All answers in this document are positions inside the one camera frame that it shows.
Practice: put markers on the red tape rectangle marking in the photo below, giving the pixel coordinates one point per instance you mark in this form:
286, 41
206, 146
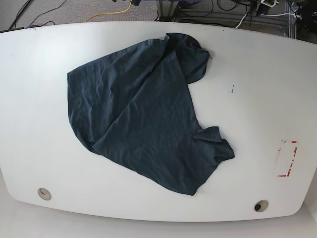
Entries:
285, 158

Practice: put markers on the dark navy t-shirt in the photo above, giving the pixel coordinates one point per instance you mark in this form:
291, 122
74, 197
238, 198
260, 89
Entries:
134, 107

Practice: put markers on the right table cable grommet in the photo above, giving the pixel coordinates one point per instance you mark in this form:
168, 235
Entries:
261, 206

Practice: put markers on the table cable grommet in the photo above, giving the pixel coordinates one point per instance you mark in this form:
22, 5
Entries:
261, 206
44, 194

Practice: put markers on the left table cable grommet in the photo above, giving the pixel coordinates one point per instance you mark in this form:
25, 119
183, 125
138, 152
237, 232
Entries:
44, 194

